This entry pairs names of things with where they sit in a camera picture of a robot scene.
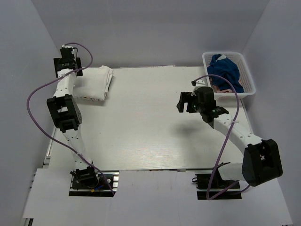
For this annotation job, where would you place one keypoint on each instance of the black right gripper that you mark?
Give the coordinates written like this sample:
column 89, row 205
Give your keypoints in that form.
column 185, row 97

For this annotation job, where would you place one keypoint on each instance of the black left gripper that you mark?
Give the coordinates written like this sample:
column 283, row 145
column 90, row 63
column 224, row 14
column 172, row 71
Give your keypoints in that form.
column 58, row 61

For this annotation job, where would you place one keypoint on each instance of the pink t-shirt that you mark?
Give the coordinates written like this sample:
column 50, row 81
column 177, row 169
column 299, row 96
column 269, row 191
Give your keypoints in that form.
column 218, row 90

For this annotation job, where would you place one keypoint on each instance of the white Coca-Cola t-shirt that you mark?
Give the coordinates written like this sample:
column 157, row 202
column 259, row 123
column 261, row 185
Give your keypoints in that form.
column 95, row 82

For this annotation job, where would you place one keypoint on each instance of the navy blue t-shirt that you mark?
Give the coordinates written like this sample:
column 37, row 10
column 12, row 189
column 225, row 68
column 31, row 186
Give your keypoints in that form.
column 220, row 65

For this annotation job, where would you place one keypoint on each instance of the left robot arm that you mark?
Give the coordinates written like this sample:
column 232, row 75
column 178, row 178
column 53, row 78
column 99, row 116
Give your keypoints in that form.
column 63, row 108

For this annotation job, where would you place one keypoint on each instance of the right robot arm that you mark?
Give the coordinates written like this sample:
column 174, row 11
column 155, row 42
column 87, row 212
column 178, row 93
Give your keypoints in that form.
column 261, row 159

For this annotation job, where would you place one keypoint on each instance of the folded white printed t-shirt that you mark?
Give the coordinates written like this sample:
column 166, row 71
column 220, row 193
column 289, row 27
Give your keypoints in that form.
column 89, row 98

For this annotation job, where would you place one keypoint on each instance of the white perforated plastic basket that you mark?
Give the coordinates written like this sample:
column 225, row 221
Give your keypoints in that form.
column 245, row 79

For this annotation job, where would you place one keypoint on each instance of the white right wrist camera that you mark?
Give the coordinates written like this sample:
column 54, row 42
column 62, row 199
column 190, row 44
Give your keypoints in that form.
column 197, row 84

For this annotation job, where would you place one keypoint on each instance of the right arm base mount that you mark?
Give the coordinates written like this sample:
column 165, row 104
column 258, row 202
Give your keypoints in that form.
column 201, row 181

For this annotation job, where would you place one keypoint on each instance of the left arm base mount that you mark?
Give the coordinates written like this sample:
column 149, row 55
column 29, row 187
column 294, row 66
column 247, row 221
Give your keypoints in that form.
column 88, row 186

